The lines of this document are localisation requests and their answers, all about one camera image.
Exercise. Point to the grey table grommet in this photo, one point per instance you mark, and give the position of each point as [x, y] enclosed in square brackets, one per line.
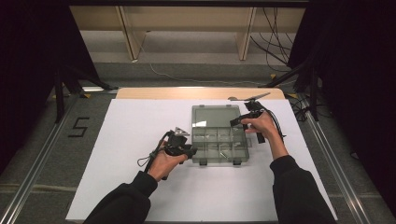
[230, 97]

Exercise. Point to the clear plastic compartment box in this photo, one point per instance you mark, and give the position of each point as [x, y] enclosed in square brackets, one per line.
[214, 146]

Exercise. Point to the white board mat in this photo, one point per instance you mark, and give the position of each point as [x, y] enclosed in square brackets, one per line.
[140, 118]

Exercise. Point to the beige wooden shelf unit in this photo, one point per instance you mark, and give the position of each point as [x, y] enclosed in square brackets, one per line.
[186, 18]

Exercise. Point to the black metal stand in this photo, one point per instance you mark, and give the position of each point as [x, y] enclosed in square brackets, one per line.
[59, 96]
[313, 93]

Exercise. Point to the black curtain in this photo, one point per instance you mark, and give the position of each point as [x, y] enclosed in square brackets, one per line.
[358, 77]
[28, 62]

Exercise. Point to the person's right hand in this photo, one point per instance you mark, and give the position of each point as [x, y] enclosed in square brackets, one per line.
[263, 126]

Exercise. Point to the white flat bar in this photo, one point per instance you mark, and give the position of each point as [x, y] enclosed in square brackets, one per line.
[92, 89]

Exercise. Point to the person's left hand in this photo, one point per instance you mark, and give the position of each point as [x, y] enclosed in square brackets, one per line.
[163, 166]

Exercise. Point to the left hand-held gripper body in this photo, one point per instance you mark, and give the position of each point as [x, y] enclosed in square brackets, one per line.
[177, 143]

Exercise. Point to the aluminium floor rail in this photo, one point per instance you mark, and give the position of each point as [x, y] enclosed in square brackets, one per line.
[336, 168]
[37, 168]

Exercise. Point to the black overhead frame beam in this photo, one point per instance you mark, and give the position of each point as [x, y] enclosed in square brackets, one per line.
[186, 3]

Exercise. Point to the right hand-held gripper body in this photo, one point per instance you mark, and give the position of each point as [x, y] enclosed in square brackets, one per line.
[253, 107]

